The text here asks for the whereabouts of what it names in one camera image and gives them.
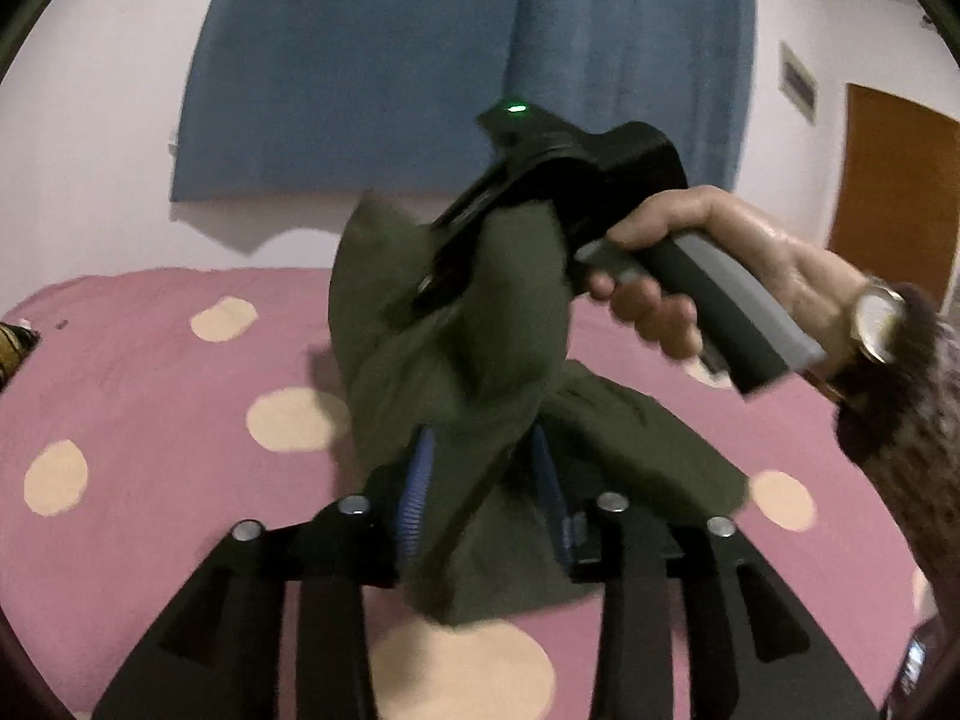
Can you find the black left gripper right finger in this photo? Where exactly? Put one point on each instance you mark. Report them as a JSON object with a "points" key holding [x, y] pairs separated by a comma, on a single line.
{"points": [[692, 613]]}

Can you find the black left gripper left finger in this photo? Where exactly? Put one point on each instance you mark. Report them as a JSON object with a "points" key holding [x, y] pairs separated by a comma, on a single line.
{"points": [[271, 624]]}

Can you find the dark green zip jacket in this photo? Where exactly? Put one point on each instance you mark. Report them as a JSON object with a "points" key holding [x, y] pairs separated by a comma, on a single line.
{"points": [[479, 374]]}

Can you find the person's right hand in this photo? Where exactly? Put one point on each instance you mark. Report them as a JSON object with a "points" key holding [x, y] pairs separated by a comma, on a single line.
{"points": [[815, 287]]}

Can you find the pink polka dot bedsheet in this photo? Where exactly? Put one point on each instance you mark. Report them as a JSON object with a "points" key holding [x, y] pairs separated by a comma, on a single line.
{"points": [[160, 407]]}

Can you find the dark knitted sweater sleeve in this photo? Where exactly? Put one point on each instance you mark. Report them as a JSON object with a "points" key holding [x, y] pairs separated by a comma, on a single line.
{"points": [[898, 421]]}

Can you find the blue curtain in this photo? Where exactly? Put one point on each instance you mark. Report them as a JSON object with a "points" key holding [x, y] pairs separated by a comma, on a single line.
{"points": [[299, 96]]}

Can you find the brown wooden door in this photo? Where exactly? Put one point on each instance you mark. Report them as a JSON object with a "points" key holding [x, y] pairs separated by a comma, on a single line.
{"points": [[897, 210]]}

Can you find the gold wrist watch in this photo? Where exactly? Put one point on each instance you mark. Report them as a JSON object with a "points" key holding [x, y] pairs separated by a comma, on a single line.
{"points": [[873, 321]]}

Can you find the striped brown yellow pillow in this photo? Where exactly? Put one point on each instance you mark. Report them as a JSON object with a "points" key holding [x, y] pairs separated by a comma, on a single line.
{"points": [[16, 344]]}

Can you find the grey wall vent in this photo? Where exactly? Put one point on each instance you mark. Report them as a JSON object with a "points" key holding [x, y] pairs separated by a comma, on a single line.
{"points": [[797, 83]]}

